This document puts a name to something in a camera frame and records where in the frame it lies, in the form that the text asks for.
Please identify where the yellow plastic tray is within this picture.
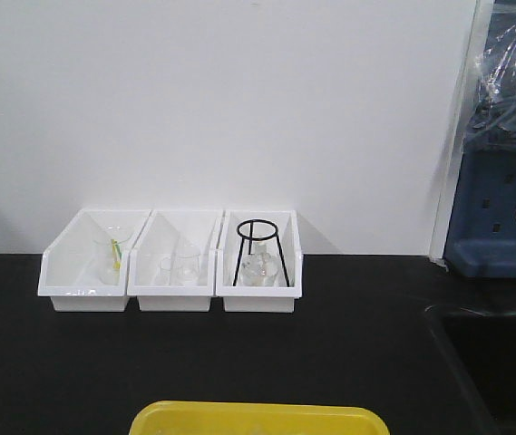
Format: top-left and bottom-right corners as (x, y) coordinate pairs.
(129, 401), (389, 434)

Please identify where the white right storage bin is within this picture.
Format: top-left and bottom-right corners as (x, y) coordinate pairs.
(216, 209), (303, 313)

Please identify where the white storage bin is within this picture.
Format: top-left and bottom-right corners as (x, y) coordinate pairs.
(127, 209), (223, 312)
(37, 208), (151, 312)
(216, 209), (303, 313)

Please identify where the glass flask in bin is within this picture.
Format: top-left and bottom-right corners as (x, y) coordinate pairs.
(239, 242), (279, 287)

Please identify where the medium glass beaker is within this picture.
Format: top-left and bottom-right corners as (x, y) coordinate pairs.
(173, 244), (200, 285)

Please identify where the white middle storage bin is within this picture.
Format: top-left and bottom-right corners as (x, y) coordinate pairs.
(127, 209), (223, 312)

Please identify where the small glass beaker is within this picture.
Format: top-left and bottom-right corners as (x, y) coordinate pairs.
(157, 256), (173, 286)

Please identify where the glass beaker with yellow stick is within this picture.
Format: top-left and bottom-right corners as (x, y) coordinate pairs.
(93, 226), (132, 285)

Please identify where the white left storage bin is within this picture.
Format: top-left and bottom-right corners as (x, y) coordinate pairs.
(37, 208), (151, 312)

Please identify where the blue drying rack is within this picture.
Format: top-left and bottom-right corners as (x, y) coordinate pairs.
(443, 1), (516, 278)

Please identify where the black sink basin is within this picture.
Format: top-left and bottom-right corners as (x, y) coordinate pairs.
(424, 305), (516, 434)

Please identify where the black wire tripod stand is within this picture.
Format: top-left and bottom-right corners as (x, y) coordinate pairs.
(232, 218), (290, 287)

